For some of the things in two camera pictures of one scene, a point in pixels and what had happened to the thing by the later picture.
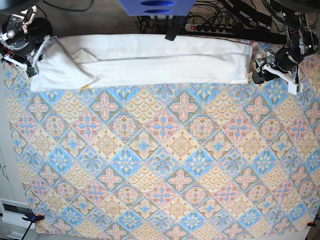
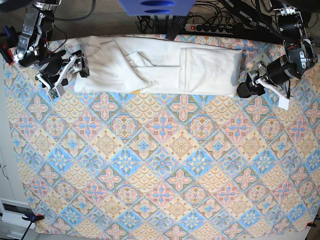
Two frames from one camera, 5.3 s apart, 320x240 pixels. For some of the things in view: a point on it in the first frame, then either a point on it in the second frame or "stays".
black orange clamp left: x=32 y=218 stays
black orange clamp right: x=311 y=224 stays
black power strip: x=210 y=28 stays
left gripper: x=31 y=59 -> x=79 y=65
